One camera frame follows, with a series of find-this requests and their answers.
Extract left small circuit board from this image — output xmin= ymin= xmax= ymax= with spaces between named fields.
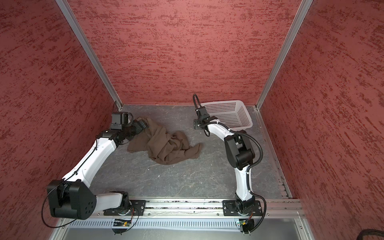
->
xmin=112 ymin=219 xmax=132 ymax=228

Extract aluminium corner post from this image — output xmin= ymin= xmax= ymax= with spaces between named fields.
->
xmin=256 ymin=0 xmax=313 ymax=111
xmin=56 ymin=0 xmax=123 ymax=111

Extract white slotted cable duct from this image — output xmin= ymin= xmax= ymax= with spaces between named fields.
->
xmin=69 ymin=218 xmax=240 ymax=231

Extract black cable bottom right corner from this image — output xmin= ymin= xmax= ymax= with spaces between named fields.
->
xmin=356 ymin=228 xmax=384 ymax=240

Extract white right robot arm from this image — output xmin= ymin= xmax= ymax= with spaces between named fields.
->
xmin=194 ymin=119 xmax=256 ymax=216

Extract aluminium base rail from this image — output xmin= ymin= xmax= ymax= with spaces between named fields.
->
xmin=61 ymin=197 xmax=305 ymax=219

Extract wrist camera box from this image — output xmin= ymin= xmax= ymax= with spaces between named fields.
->
xmin=110 ymin=112 xmax=133 ymax=130
xmin=196 ymin=107 xmax=210 ymax=122

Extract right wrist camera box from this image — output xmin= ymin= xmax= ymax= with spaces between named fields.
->
xmin=196 ymin=107 xmax=210 ymax=122

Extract small circuit board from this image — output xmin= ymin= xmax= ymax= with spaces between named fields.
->
xmin=238 ymin=219 xmax=255 ymax=233
xmin=112 ymin=219 xmax=132 ymax=228

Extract right small circuit board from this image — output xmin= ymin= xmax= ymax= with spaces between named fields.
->
xmin=238 ymin=219 xmax=255 ymax=233

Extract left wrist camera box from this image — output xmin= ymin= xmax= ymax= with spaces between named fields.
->
xmin=110 ymin=112 xmax=133 ymax=130

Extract brown corduroy trousers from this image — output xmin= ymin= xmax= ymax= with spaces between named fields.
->
xmin=127 ymin=117 xmax=203 ymax=165

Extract aluminium right corner post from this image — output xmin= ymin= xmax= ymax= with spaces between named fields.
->
xmin=256 ymin=0 xmax=313 ymax=111

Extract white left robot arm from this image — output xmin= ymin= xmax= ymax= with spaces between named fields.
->
xmin=45 ymin=120 xmax=148 ymax=220

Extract white perforated plastic basket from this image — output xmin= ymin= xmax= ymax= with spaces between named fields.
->
xmin=202 ymin=100 xmax=253 ymax=131

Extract aluminium left corner post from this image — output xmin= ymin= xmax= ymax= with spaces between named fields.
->
xmin=56 ymin=0 xmax=123 ymax=111

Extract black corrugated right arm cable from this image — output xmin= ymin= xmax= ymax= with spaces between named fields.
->
xmin=192 ymin=93 xmax=267 ymax=233

